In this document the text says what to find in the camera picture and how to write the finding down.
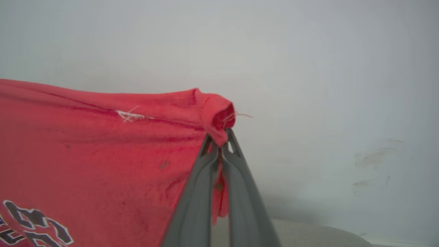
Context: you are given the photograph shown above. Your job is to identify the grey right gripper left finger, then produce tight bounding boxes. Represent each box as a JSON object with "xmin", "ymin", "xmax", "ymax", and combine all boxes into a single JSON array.
[{"xmin": 161, "ymin": 134, "xmax": 220, "ymax": 247}]

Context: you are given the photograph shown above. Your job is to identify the grey fabric sofa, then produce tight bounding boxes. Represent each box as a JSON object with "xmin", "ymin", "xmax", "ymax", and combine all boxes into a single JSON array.
[{"xmin": 211, "ymin": 218, "xmax": 374, "ymax": 247}]

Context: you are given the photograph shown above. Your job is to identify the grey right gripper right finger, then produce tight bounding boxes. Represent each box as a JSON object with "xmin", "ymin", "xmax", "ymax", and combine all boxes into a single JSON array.
[{"xmin": 222, "ymin": 128, "xmax": 282, "ymax": 247}]

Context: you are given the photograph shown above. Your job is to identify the red and white garment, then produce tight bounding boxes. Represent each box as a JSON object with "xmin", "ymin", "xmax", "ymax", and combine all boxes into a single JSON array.
[{"xmin": 0, "ymin": 79, "xmax": 254, "ymax": 247}]

